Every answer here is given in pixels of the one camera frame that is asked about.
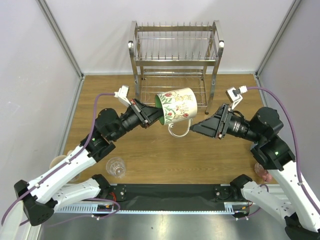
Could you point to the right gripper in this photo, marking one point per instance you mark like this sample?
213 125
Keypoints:
223 121

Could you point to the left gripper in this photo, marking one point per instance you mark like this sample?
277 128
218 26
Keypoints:
146 114

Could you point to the floral mug green inside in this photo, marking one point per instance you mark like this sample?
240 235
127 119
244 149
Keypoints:
177 105

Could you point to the clear plastic cup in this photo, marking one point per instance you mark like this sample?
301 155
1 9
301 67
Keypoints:
116 167

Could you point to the beige mug blue red print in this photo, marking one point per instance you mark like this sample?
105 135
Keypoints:
58 161

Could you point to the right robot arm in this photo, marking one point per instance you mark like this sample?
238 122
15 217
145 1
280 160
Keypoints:
299 217

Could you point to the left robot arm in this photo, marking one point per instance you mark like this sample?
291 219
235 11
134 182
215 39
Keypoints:
43 196

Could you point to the stainless steel dish rack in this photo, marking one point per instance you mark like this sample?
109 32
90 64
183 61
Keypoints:
166 57

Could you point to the pink glass mug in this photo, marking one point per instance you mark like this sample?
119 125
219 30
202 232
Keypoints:
262 173

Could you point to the black base mat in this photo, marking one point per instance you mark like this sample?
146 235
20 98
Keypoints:
173 196

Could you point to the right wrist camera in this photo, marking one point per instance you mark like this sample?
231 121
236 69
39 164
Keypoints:
235 95

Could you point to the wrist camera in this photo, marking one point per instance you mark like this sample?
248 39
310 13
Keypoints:
121 94
235 95

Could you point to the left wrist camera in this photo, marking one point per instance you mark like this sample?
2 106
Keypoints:
121 94

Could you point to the white cable duct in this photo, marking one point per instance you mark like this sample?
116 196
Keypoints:
95 209

